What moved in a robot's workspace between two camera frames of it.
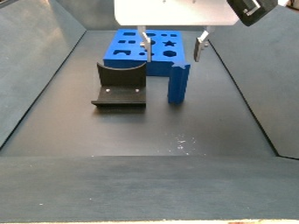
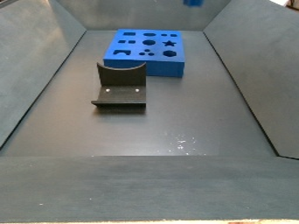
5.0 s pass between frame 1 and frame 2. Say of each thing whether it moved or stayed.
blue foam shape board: stayed
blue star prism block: moved
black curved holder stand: stayed
